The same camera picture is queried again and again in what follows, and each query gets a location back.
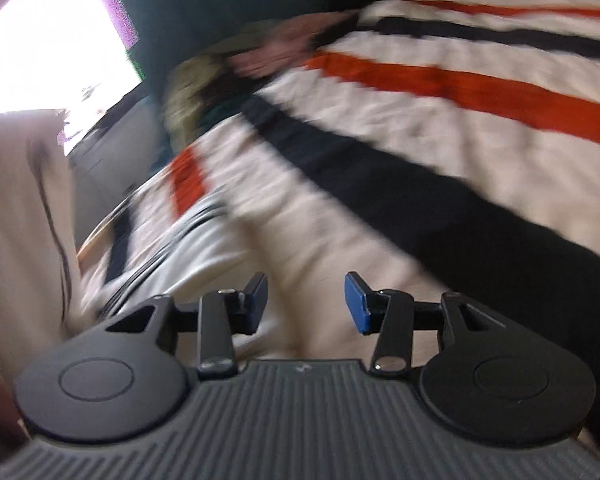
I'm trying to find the white track jacket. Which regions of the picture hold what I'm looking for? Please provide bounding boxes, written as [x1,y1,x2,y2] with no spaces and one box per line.
[0,110,260,377]

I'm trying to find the striped bed blanket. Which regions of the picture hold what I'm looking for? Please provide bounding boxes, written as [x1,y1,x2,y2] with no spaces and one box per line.
[79,0,600,448]

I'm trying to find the yellow-green knit blanket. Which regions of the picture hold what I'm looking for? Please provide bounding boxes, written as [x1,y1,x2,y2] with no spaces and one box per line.
[162,54,226,154]

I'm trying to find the pink garment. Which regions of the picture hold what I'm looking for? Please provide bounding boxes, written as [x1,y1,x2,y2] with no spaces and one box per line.
[228,11,358,79]

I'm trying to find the olive green garment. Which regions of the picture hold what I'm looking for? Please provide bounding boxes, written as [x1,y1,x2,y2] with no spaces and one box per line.
[202,20,280,56]

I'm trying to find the window with dark frame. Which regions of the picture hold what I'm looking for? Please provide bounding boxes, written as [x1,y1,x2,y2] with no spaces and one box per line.
[0,0,142,152]

